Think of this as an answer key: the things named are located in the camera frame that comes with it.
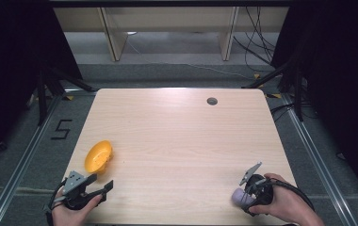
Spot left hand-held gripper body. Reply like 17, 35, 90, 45
61, 170, 104, 211

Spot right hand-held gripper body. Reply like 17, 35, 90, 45
238, 161, 275, 217

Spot pale purple soft object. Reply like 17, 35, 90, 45
231, 187, 257, 208

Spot person's right hand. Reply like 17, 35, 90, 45
248, 172, 315, 226

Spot person's left hand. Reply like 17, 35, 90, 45
51, 194, 105, 226

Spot yellow plastic bowl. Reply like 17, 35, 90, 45
84, 139, 115, 175

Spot black tripod stand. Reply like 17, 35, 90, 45
36, 61, 96, 127
242, 58, 305, 122

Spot black curtain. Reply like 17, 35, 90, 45
0, 0, 85, 172
270, 0, 358, 206

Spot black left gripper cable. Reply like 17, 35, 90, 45
43, 177, 69, 226

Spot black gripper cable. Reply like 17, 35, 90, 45
263, 177, 316, 212
43, 177, 69, 226

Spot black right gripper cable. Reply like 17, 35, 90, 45
263, 177, 316, 212

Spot aluminium floor rail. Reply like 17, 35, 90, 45
281, 93, 358, 226
0, 89, 98, 226

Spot black floor cables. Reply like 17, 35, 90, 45
268, 101, 318, 123

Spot bundle of black hanging cables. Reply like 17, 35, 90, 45
233, 7, 277, 73

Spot light wooden furniture frame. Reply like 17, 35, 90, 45
54, 7, 290, 62

